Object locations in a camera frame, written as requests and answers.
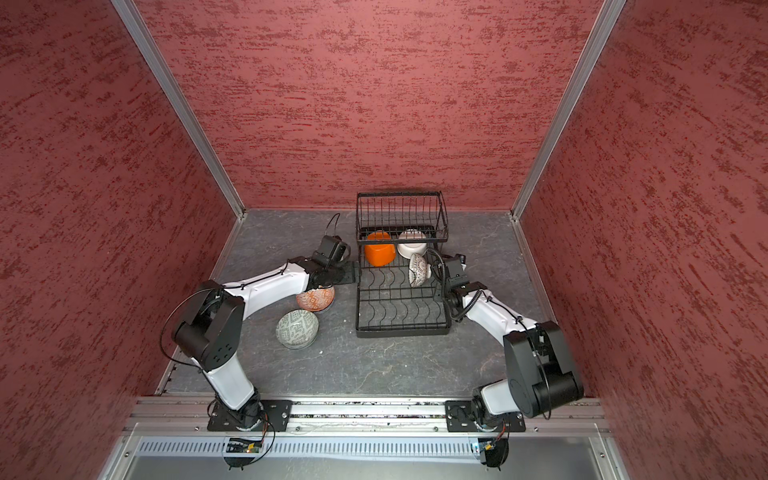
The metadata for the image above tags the black wire dish rack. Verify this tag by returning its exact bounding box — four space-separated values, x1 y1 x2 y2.
355 191 451 338

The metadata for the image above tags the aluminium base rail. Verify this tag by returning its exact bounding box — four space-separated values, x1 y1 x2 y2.
123 395 612 438

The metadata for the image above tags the orange square bowl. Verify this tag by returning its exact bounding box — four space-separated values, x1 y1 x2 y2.
363 230 397 267

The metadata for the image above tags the perforated cable duct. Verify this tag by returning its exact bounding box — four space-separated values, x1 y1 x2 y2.
135 437 480 462

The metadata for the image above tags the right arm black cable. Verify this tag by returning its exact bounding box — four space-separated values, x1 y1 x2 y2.
424 248 553 421

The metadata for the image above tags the corner aluminium profile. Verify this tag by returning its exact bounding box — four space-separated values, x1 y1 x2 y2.
111 0 247 221
510 0 626 224

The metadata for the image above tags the right corner aluminium profile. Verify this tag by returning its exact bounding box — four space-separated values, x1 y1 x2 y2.
510 0 626 224

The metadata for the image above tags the red patterned bowl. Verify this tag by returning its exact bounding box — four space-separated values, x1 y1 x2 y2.
296 287 336 312

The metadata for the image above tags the grey green patterned bowl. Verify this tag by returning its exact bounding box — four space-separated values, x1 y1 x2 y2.
276 310 320 350

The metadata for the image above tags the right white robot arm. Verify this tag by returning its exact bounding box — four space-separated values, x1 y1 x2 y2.
430 252 585 429

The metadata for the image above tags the left corner aluminium profile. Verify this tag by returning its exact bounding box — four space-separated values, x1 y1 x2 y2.
111 0 247 221

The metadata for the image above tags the white lattice patterned bowl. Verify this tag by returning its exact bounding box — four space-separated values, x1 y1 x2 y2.
408 253 432 288

